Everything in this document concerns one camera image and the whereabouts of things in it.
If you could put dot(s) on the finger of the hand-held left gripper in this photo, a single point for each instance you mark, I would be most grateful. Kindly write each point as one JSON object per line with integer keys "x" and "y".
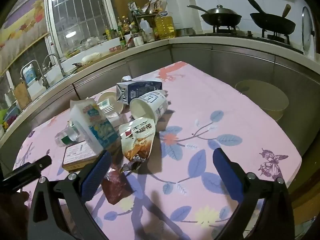
{"x": 30, "y": 171}

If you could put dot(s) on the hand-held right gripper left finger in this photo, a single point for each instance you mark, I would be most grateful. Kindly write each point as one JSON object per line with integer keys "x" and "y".
{"x": 97, "y": 173}

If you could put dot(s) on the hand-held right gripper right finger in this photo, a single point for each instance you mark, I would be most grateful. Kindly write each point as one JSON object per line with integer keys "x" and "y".
{"x": 227, "y": 173}

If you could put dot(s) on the dark red wrapper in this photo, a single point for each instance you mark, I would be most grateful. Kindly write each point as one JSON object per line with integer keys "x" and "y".
{"x": 116, "y": 186}

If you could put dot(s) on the brown cardboard box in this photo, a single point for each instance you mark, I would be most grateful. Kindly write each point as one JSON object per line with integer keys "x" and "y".
{"x": 76, "y": 156}

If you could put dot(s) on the clear plastic bottle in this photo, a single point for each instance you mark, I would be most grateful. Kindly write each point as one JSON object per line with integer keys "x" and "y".
{"x": 63, "y": 137}

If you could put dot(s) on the brown white snack bag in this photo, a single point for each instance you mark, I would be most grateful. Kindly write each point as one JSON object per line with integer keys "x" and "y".
{"x": 136, "y": 142}

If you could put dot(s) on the white plastic cup green label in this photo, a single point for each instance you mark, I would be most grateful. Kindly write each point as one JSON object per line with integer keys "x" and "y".
{"x": 110, "y": 102}

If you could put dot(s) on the white round trash bin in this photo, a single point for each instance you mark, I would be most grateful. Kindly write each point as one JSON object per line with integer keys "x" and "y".
{"x": 265, "y": 100}

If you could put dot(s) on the white paper noodle cup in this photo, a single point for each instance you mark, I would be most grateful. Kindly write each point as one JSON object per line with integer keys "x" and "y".
{"x": 150, "y": 105}

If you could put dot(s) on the person's left hand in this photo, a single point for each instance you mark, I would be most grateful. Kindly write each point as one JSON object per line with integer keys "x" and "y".
{"x": 12, "y": 212}

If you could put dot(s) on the wooden cutting board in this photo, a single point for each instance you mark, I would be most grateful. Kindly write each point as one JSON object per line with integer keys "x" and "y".
{"x": 22, "y": 96}

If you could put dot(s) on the pink floral tablecloth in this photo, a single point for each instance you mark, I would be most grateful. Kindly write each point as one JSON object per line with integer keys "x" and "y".
{"x": 200, "y": 92}

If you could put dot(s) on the blue white packet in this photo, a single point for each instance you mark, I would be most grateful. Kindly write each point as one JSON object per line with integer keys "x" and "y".
{"x": 30, "y": 75}

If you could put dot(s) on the square chrome faucet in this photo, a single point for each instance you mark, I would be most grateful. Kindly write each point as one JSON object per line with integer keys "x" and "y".
{"x": 37, "y": 72}

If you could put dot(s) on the tall chrome faucet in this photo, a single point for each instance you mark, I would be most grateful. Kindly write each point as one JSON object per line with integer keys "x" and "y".
{"x": 53, "y": 60}

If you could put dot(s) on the steel kitchen counter cabinet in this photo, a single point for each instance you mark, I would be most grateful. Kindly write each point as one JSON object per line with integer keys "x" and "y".
{"x": 200, "y": 53}

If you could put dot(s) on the black gas stove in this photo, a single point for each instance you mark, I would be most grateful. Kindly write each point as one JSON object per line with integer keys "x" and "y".
{"x": 250, "y": 36}

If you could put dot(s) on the cluster of condiment bottles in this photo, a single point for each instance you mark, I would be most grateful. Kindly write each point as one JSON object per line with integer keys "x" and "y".
{"x": 127, "y": 30}

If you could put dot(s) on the small steel pot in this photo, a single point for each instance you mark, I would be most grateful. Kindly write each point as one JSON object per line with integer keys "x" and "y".
{"x": 185, "y": 32}

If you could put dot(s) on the white plastic jug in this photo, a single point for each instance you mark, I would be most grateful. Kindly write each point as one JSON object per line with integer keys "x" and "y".
{"x": 145, "y": 28}

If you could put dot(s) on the black open wok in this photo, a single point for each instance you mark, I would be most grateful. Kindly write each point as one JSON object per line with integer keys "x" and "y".
{"x": 272, "y": 25}

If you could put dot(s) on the black wok with steel lid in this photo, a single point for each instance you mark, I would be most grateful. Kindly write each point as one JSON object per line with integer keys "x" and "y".
{"x": 221, "y": 17}

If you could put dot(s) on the yellow cooking oil bottle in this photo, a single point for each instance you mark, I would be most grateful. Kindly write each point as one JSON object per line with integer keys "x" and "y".
{"x": 164, "y": 25}

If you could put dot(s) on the barred window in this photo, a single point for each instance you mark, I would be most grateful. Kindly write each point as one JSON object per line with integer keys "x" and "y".
{"x": 75, "y": 12}

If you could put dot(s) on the fruit print wall border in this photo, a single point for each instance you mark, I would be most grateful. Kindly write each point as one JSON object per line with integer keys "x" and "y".
{"x": 22, "y": 30}

